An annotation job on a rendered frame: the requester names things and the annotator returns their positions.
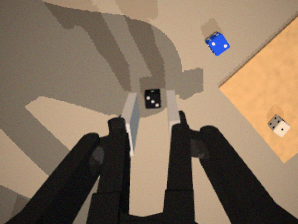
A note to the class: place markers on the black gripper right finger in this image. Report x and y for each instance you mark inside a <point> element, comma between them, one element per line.
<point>241,194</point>

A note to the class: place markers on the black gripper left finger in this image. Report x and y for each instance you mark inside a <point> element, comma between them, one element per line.
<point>60,198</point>

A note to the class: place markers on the orange flat mat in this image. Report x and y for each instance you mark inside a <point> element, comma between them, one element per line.
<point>266,86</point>

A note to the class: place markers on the blue die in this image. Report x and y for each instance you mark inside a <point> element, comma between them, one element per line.
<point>217,43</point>

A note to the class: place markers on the black die with white pips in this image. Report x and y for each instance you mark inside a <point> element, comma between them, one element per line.
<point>152,98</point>

